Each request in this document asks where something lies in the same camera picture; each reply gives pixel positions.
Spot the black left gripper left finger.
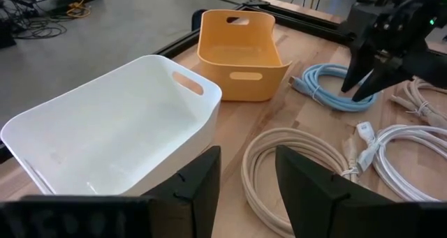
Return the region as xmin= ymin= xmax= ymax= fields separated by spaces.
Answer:
xmin=141 ymin=145 xmax=222 ymax=238

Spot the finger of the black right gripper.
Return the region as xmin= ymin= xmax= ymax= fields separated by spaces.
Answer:
xmin=340 ymin=41 xmax=377 ymax=94
xmin=351 ymin=61 xmax=413 ymax=103

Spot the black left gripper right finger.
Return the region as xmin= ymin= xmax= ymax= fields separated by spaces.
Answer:
xmin=274 ymin=144 xmax=420 ymax=238

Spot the light blue USB cable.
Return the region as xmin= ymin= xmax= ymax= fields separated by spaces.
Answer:
xmin=291 ymin=63 xmax=380 ymax=112

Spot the beige USB cable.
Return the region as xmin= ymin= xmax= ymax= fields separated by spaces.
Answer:
xmin=390 ymin=76 xmax=447 ymax=129
xmin=240 ymin=127 xmax=360 ymax=238

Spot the white USB cable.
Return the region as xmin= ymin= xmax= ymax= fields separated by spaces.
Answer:
xmin=356 ymin=121 xmax=447 ymax=202

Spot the white plastic bin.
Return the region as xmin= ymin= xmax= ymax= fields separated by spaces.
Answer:
xmin=0 ymin=54 xmax=224 ymax=197

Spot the yellow plastic bin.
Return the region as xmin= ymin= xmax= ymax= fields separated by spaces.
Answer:
xmin=196 ymin=9 xmax=293 ymax=103

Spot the yellow floor cable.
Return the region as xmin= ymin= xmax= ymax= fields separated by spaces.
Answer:
xmin=66 ymin=0 xmax=91 ymax=19

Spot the black floor cable tangle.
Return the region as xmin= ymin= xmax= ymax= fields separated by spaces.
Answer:
xmin=0 ymin=0 xmax=68 ymax=40

